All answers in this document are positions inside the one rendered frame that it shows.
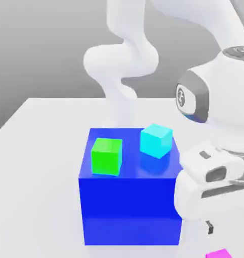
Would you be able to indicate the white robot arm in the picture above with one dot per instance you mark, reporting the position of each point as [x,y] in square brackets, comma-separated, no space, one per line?
[121,60]

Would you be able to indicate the small magenta cube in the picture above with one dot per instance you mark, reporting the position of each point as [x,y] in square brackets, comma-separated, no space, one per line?
[218,254]

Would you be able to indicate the large blue box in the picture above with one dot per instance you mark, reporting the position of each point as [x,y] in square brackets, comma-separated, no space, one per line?
[129,205]

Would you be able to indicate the small cyan cube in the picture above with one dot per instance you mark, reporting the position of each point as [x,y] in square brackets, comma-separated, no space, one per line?
[154,141]

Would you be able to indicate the small green cube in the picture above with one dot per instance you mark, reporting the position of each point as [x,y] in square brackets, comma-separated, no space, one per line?
[104,161]

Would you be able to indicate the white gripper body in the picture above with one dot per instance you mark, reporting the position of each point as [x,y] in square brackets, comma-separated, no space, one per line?
[190,201]

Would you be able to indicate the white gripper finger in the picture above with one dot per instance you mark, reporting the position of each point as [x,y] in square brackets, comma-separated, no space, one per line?
[209,227]

